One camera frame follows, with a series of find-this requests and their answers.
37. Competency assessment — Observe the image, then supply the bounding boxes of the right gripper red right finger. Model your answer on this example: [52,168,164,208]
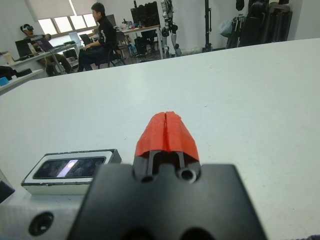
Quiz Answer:
[165,111,201,175]

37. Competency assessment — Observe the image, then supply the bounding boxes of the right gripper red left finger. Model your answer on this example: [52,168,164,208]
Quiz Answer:
[132,111,168,181]

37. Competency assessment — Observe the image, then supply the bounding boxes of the grey phone box tray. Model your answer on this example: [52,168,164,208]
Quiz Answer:
[21,148,123,196]

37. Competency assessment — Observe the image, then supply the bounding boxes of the white-legged desk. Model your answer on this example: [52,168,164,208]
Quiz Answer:
[122,24,165,61]

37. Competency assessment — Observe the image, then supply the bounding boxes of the person in black jacket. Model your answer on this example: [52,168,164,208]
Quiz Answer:
[76,2,119,73]

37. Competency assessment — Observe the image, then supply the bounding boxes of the black crane hoist stand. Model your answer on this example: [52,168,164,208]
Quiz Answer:
[203,0,214,53]

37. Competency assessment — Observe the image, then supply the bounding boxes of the pale plastic bag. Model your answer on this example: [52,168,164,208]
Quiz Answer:
[216,19,234,39]

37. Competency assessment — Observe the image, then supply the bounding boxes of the black computer monitor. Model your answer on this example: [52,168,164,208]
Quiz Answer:
[14,39,33,60]
[129,6,147,27]
[144,1,159,26]

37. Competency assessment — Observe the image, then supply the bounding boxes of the folded black tripods bundle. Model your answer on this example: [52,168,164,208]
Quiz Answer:
[225,14,245,49]

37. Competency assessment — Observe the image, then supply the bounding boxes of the small silver humanoid robot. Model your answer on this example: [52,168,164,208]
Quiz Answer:
[159,0,183,58]

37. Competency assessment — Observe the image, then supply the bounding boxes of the large black humanoid robot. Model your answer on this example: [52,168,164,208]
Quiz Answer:
[243,0,294,45]

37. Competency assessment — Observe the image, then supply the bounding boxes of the long white desk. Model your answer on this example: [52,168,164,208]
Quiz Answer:
[0,68,45,97]

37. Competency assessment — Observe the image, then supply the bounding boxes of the bright window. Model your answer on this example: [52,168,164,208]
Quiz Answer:
[37,13,99,35]

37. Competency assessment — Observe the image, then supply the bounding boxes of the person wearing VR headset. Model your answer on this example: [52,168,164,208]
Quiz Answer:
[19,23,74,77]

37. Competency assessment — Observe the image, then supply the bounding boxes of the black bag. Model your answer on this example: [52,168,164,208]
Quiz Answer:
[0,65,33,78]

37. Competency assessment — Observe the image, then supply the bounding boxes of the white roller blind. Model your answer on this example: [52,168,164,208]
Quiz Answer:
[24,0,99,21]

